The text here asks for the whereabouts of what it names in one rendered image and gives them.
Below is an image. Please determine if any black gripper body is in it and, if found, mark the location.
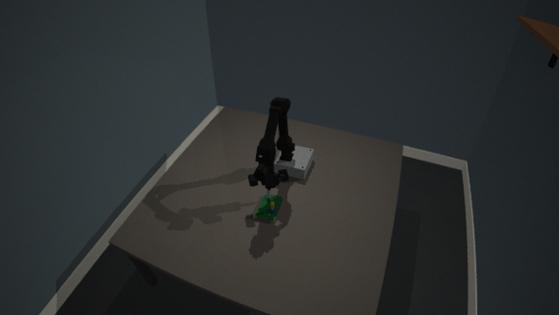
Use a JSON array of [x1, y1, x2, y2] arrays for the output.
[[248, 169, 288, 187]]

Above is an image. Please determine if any green circuit board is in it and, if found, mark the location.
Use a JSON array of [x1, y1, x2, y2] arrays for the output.
[[255, 189, 283, 222]]

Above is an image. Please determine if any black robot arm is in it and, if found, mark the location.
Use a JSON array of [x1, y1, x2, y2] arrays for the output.
[[253, 97, 295, 189]]

